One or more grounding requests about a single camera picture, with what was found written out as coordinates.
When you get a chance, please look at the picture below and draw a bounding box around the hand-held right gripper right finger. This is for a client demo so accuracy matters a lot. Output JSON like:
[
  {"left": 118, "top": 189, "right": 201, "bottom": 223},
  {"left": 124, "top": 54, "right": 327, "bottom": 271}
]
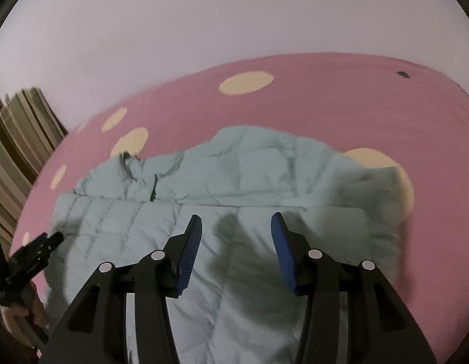
[{"left": 270, "top": 212, "right": 438, "bottom": 364}]

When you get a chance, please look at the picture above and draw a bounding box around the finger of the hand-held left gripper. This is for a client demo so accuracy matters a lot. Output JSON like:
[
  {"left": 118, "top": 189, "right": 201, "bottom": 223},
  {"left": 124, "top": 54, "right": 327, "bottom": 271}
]
[{"left": 10, "top": 231, "right": 65, "bottom": 270}]

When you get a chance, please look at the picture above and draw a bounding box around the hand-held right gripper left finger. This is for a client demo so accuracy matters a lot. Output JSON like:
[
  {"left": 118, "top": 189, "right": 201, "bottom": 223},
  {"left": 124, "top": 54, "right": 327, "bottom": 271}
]
[{"left": 39, "top": 214, "right": 203, "bottom": 364}]

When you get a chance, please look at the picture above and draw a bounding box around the light blue puffer jacket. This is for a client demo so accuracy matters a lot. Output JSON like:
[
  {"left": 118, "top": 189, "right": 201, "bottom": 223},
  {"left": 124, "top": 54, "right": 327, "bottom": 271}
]
[{"left": 45, "top": 123, "right": 407, "bottom": 364}]

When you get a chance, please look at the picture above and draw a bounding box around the person's left hand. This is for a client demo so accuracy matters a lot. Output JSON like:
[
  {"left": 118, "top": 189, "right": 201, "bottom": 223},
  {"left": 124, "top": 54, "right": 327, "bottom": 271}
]
[{"left": 0, "top": 278, "right": 49, "bottom": 344}]

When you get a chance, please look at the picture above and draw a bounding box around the pink dotted bed sheet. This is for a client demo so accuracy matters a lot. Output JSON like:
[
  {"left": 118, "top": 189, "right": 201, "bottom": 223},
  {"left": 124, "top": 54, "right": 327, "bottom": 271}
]
[{"left": 8, "top": 53, "right": 469, "bottom": 364}]

